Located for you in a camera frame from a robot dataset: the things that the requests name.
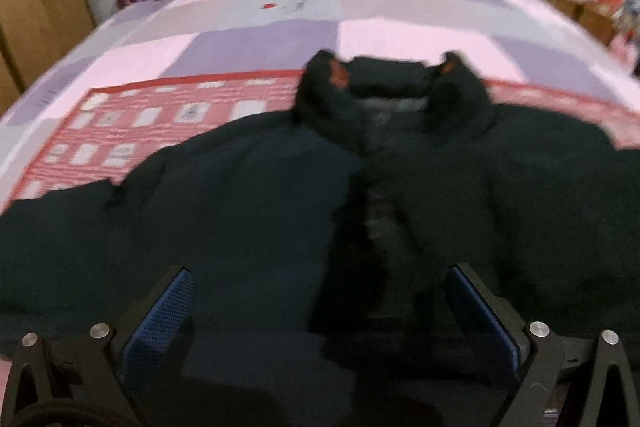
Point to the dark green jacket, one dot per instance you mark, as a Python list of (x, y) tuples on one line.
[(260, 217)]

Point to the pink purple patchwork bed sheet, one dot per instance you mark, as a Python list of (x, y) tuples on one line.
[(310, 17)]

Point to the red patterned blanket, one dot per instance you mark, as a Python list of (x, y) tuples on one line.
[(150, 117)]

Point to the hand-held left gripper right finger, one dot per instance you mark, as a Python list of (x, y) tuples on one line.
[(481, 322)]

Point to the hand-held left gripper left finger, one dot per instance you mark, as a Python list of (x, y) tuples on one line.
[(159, 327)]

